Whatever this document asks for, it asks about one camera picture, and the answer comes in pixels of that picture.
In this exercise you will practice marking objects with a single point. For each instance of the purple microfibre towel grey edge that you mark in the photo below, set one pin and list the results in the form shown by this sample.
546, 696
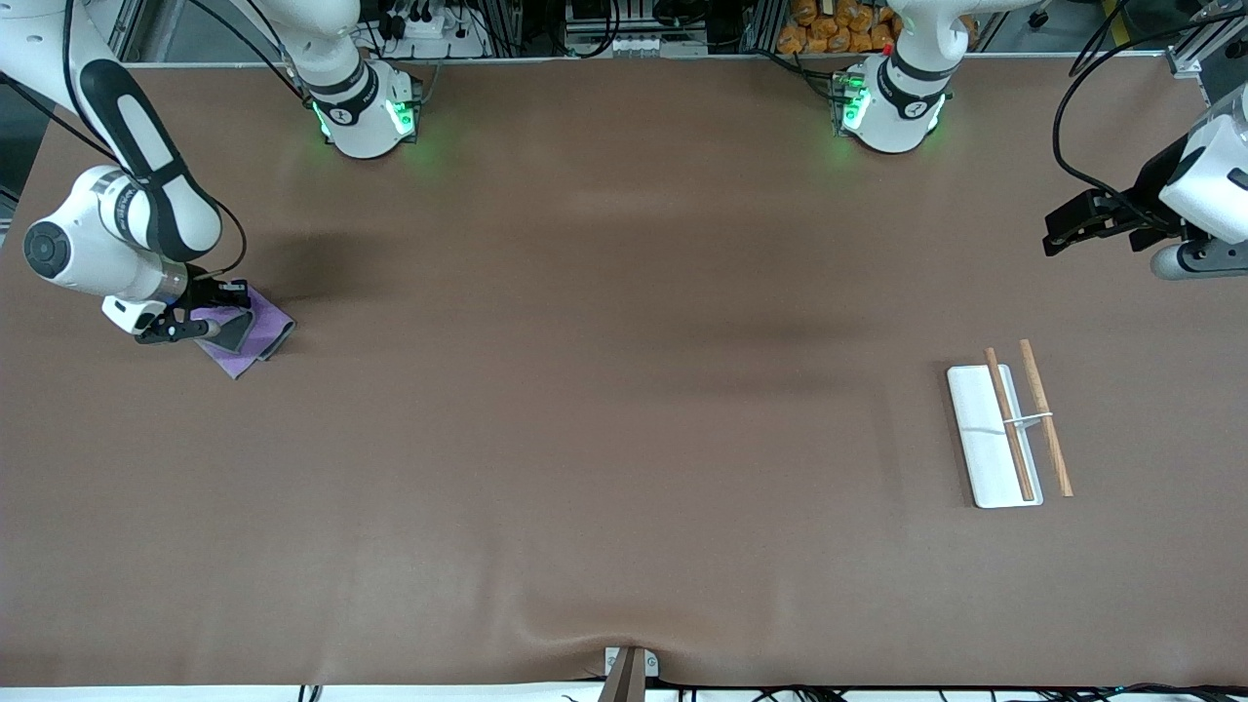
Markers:
258, 331

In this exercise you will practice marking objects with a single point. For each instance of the orange snack packets pile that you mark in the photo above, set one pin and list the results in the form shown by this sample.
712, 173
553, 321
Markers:
838, 29

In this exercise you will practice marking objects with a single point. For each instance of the white power strip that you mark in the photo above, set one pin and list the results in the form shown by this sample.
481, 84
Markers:
439, 29

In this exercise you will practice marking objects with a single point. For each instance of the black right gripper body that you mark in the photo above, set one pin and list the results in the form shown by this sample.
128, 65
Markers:
202, 291

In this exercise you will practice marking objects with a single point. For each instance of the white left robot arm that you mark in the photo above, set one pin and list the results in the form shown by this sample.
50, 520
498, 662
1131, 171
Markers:
892, 112

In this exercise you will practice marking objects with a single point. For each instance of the white towel rack wooden bars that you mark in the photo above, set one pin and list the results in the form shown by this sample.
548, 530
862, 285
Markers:
985, 439

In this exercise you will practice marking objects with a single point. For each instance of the brown table cover mat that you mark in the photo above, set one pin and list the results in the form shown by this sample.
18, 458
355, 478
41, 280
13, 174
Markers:
624, 439

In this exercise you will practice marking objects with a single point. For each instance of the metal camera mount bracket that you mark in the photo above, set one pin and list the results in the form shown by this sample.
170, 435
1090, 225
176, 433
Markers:
629, 673

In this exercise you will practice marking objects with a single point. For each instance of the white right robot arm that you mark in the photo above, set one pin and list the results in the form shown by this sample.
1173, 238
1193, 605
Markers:
127, 224

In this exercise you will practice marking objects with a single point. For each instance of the aluminium frame profile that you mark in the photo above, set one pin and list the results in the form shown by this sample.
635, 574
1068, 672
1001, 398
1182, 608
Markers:
1204, 44

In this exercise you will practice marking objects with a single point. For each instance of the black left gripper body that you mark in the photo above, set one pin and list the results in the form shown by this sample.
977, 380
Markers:
1149, 199

